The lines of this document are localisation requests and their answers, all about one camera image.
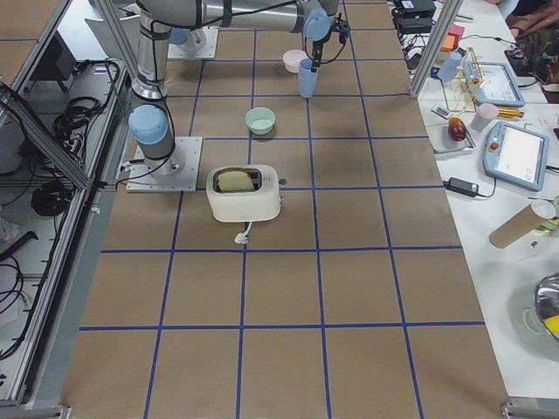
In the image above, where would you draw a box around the mint green bowl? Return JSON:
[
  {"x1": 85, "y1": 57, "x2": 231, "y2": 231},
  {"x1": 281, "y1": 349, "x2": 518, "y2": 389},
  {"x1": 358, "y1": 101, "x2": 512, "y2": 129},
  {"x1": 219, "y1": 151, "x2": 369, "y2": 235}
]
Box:
[{"x1": 245, "y1": 106, "x2": 276, "y2": 135}]

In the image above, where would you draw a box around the lower tablet blue case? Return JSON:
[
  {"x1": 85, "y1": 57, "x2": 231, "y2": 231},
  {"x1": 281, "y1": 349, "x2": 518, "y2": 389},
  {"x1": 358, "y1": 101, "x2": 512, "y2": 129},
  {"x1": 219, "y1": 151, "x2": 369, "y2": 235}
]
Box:
[{"x1": 482, "y1": 122, "x2": 549, "y2": 191}]

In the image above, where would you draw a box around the metal mixing bowl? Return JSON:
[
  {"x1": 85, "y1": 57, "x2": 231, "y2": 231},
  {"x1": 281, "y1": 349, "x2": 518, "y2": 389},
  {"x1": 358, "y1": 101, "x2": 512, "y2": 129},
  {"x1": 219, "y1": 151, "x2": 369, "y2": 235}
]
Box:
[{"x1": 535, "y1": 272, "x2": 558, "y2": 340}]

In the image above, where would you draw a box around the remote control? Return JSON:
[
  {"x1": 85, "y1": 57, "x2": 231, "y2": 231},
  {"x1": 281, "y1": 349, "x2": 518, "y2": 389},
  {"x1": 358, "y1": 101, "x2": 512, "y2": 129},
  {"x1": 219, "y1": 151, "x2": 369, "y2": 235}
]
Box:
[{"x1": 431, "y1": 105, "x2": 452, "y2": 120}]

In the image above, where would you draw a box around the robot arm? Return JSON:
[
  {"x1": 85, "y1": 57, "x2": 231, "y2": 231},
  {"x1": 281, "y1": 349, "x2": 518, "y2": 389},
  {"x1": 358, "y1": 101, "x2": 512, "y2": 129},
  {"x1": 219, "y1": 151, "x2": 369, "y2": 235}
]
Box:
[{"x1": 133, "y1": 1, "x2": 349, "y2": 187}]

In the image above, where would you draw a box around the white paper cup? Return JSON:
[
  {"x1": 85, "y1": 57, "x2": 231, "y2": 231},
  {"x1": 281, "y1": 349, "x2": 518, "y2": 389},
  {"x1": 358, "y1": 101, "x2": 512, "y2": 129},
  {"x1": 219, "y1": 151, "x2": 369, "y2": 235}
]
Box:
[{"x1": 470, "y1": 103, "x2": 499, "y2": 132}]

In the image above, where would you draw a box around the gold wire rack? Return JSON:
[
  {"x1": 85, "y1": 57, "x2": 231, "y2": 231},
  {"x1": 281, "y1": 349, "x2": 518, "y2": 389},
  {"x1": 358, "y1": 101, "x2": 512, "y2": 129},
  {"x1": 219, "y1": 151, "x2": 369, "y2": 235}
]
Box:
[{"x1": 445, "y1": 47, "x2": 484, "y2": 113}]

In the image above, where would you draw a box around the blue cup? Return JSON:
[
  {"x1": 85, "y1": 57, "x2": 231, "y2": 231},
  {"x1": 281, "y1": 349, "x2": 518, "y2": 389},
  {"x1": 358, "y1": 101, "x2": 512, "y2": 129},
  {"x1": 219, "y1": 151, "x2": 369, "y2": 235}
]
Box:
[
  {"x1": 298, "y1": 58, "x2": 318, "y2": 90},
  {"x1": 298, "y1": 70, "x2": 318, "y2": 99}
]

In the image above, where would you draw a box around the toast slice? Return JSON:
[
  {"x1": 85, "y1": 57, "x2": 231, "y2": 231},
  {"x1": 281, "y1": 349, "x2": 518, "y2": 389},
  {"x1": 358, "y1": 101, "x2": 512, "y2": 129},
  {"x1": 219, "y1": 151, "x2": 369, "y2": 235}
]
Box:
[{"x1": 217, "y1": 170, "x2": 254, "y2": 192}]

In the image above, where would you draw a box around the tablet blue case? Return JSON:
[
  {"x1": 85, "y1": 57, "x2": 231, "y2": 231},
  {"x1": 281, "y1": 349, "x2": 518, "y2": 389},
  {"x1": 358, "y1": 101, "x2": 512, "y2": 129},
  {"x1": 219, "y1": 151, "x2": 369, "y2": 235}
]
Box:
[
  {"x1": 463, "y1": 61, "x2": 525, "y2": 108},
  {"x1": 482, "y1": 122, "x2": 549, "y2": 191}
]

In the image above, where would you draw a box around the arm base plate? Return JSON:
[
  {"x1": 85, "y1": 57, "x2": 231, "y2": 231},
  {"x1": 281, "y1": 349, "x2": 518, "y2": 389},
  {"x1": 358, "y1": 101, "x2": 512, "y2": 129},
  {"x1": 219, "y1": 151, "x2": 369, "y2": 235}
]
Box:
[
  {"x1": 126, "y1": 136, "x2": 203, "y2": 193},
  {"x1": 168, "y1": 26, "x2": 219, "y2": 60}
]

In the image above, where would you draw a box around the aluminium frame post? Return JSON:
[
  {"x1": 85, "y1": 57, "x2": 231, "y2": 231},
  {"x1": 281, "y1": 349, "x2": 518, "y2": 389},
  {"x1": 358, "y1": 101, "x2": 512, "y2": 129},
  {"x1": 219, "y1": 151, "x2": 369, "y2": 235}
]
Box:
[{"x1": 409, "y1": 0, "x2": 463, "y2": 99}]

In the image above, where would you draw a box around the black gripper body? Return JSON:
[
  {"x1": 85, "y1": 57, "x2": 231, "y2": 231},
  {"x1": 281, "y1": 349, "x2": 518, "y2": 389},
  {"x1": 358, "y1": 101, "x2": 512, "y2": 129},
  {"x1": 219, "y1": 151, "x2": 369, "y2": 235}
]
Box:
[{"x1": 321, "y1": 12, "x2": 350, "y2": 44}]

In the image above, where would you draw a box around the mango fruit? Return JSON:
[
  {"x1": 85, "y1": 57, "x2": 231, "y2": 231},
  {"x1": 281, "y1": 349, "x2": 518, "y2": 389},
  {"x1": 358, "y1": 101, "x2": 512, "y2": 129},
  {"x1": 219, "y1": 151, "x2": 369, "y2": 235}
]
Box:
[{"x1": 447, "y1": 117, "x2": 467, "y2": 141}]

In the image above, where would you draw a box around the black power adapter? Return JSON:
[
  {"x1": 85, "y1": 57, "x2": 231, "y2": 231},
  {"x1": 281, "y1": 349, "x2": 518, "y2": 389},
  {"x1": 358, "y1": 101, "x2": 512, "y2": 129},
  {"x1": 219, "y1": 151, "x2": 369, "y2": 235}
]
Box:
[{"x1": 444, "y1": 177, "x2": 479, "y2": 197}]

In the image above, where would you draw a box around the cardboard tube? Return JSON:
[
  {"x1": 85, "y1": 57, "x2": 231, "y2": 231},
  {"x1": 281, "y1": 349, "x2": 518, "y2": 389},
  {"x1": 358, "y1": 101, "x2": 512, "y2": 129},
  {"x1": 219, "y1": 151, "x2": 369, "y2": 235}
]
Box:
[{"x1": 488, "y1": 200, "x2": 556, "y2": 249}]

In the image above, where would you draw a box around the pink bowl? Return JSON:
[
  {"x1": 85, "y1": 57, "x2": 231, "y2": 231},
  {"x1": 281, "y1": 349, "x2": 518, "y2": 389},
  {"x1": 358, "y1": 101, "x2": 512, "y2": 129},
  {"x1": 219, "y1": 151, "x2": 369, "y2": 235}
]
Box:
[{"x1": 282, "y1": 49, "x2": 307, "y2": 74}]

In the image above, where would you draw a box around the white toaster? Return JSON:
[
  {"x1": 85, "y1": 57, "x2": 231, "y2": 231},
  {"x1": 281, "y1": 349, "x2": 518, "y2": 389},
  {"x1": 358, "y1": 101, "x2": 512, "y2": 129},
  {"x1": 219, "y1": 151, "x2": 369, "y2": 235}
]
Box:
[{"x1": 206, "y1": 165, "x2": 280, "y2": 223}]

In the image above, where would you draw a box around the black computer box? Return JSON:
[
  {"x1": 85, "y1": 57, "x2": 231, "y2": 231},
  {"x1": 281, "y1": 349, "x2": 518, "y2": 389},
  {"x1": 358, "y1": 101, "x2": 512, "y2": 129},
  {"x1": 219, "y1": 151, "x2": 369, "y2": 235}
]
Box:
[{"x1": 391, "y1": 0, "x2": 437, "y2": 35}]

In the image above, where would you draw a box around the upper tablet blue case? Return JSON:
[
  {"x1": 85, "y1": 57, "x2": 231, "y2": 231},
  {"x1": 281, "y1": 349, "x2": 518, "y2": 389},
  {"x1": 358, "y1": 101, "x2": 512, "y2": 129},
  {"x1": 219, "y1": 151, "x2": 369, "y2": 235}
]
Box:
[{"x1": 463, "y1": 61, "x2": 525, "y2": 108}]

